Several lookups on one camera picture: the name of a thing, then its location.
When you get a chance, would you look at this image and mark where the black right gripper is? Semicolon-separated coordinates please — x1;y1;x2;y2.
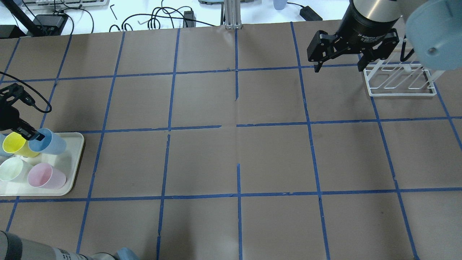
307;0;400;73

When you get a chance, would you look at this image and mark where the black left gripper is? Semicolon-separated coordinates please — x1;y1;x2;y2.
0;83;45;141

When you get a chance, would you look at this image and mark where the light blue plastic cup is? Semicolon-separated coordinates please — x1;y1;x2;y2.
28;128;67;155

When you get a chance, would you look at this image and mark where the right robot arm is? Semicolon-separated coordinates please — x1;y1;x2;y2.
307;0;462;72

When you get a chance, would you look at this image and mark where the yellow plastic cup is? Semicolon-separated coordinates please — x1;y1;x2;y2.
2;132;40;158

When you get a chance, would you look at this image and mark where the pale green plastic cup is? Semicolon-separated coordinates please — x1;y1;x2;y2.
0;157;33;183

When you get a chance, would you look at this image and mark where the pink plastic cup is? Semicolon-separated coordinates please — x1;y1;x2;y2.
27;162;67;190

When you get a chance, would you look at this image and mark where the cream plastic tray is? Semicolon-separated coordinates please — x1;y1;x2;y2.
0;132;85;196

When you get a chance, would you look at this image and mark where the black power adapter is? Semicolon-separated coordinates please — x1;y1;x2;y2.
299;6;323;21

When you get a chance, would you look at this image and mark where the black braided camera cable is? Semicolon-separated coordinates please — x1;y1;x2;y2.
0;71;52;114

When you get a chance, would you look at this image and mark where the white wire cup rack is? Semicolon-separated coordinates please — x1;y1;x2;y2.
363;61;445;97

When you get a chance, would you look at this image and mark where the aluminium frame post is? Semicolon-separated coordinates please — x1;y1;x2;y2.
224;0;242;30

